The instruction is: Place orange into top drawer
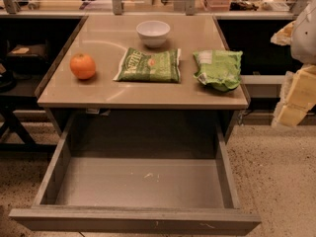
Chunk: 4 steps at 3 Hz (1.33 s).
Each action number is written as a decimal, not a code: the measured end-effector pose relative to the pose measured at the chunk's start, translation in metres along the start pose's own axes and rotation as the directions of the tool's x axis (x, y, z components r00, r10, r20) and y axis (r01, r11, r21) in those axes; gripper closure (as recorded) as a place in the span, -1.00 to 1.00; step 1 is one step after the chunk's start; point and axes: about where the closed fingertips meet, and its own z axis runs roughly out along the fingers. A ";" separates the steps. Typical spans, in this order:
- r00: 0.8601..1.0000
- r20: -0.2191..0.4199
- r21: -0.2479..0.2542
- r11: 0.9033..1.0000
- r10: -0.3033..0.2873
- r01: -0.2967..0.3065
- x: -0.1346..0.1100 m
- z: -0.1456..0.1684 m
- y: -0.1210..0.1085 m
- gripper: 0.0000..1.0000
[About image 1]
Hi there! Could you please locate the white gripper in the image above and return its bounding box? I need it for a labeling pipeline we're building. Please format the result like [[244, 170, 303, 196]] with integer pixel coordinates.
[[271, 0, 316, 127]]

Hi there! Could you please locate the orange fruit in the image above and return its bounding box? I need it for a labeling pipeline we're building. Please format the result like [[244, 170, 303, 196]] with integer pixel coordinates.
[[69, 53, 96, 80]]

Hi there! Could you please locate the grey open drawer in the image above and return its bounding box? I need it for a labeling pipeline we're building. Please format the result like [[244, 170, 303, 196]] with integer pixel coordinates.
[[10, 110, 261, 236]]

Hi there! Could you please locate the light green chip bag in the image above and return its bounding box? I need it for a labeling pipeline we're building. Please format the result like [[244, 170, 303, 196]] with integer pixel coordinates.
[[194, 50, 243, 92]]

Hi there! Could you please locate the white bowl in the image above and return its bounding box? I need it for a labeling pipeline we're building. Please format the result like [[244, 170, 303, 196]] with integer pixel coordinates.
[[136, 21, 171, 48]]

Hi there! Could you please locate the dark green chip bag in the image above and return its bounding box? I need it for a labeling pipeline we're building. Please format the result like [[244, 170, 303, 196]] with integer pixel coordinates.
[[114, 47, 181, 83]]

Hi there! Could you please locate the dark box left shelf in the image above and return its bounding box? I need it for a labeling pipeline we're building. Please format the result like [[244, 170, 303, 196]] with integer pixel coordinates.
[[6, 44, 49, 74]]

